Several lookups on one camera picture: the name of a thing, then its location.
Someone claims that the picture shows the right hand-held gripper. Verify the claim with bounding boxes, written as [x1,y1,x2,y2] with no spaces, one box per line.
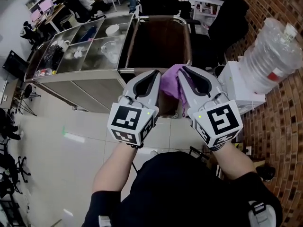
[178,65,244,151]

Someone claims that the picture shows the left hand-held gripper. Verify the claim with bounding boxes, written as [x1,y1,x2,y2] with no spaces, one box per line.
[107,69,163,146]

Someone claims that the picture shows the purple cloth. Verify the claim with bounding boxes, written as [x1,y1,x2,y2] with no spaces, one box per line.
[160,64,190,118]

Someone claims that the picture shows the person's left forearm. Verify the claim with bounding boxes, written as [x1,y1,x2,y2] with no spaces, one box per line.
[92,142,138,202]

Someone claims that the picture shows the person's right forearm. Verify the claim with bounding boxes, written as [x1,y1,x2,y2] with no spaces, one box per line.
[212,142,258,181]

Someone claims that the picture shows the steel compartment trolley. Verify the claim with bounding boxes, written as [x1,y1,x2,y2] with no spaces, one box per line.
[23,13,194,118]

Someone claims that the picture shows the black plastic bag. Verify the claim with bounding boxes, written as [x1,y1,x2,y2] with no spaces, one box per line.
[41,44,65,71]

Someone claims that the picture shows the white water dispenser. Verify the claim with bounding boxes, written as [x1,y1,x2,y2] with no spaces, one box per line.
[217,60,267,115]

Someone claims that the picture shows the clear plastic pitcher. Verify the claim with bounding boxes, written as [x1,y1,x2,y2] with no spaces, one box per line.
[100,41,119,65]

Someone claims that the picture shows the large white cup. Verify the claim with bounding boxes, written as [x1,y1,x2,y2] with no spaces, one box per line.
[105,24,122,38]

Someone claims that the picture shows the clear water jug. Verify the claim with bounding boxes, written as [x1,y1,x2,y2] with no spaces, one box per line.
[239,17,303,95]

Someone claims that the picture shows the blue pink packet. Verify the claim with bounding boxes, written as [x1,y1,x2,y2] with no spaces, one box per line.
[79,26,98,43]

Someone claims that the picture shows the small white side table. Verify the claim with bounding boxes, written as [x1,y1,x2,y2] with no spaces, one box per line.
[194,0,224,17]

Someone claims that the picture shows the red label bottle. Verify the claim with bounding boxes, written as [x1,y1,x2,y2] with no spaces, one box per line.
[34,68,57,78]

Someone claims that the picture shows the black round object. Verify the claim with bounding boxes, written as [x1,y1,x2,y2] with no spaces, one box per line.
[255,166,276,182]

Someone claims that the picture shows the person's black shirt torso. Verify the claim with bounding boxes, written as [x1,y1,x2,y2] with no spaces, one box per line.
[81,151,284,227]

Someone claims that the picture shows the paper cup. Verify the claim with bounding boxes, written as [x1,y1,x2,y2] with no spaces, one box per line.
[283,23,299,43]

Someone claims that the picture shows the black round stool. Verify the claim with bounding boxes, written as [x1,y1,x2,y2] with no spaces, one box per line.
[23,84,42,102]

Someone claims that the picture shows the wooden top white desk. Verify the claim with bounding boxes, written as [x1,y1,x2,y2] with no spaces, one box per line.
[35,3,71,33]

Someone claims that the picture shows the pink lit monitor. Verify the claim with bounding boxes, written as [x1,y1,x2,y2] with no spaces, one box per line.
[39,0,54,13]
[30,8,41,23]

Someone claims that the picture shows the grey hooded jacket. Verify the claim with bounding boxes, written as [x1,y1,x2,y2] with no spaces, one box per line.
[19,20,36,45]

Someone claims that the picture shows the tall black panel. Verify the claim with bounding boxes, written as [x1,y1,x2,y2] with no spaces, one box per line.
[2,50,28,80]

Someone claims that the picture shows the wooden table black legs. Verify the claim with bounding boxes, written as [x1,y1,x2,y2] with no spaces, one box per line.
[0,78,37,117]

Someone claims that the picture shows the black chest-mounted bracket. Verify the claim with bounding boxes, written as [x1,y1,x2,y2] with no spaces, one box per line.
[189,146,211,161]

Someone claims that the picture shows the grey shoulder strap pouch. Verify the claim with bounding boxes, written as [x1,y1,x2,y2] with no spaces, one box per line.
[247,200,277,227]

